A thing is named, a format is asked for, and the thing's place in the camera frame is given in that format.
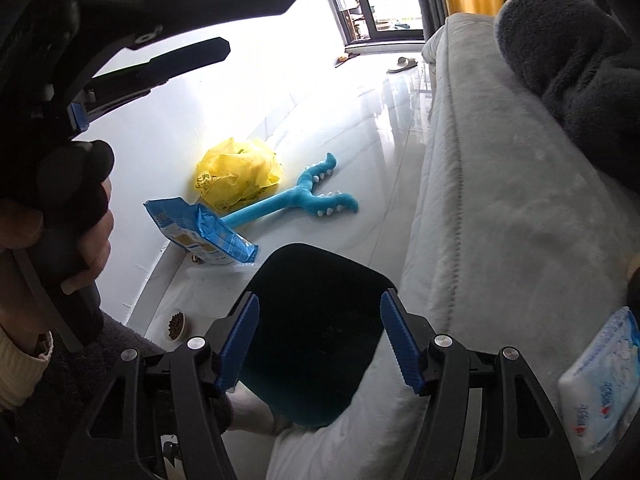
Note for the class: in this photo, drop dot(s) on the yellow plastic bag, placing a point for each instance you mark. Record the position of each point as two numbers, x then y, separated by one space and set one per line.
235 170

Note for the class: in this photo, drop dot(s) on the grey curtain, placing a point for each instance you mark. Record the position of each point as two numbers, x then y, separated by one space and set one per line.
430 0

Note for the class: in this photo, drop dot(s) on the grey slipper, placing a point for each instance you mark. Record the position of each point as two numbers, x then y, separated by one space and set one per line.
402 64

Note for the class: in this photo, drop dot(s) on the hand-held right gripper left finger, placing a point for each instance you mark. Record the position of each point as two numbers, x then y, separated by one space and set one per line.
240 345

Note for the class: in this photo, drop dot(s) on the white blue tissue pack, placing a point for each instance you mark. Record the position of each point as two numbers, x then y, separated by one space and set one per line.
600 385

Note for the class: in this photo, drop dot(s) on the person's left forearm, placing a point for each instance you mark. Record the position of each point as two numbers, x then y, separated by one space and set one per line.
20 365

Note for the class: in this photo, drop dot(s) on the grey bed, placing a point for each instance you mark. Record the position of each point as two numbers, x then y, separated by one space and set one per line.
490 210

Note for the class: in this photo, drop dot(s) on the blue plush toy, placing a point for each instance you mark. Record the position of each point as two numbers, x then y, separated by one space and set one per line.
280 200

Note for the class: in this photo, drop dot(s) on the small orange toy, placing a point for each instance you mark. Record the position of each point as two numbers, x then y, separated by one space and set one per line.
342 61

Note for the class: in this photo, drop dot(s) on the black trash bin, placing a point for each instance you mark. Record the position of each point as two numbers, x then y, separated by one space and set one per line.
315 335

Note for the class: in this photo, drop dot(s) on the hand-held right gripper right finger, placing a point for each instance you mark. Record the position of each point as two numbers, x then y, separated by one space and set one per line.
400 345

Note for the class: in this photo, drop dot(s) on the blue pet food bag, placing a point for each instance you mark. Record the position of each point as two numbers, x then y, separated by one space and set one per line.
200 230

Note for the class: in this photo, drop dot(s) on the small pet food bowl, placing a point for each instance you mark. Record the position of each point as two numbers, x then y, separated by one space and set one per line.
176 324

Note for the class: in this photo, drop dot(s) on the dark grey fleece blanket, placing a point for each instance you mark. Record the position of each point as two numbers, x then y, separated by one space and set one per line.
575 60

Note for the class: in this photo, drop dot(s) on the person's left hand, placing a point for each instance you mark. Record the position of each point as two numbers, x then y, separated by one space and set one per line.
97 245

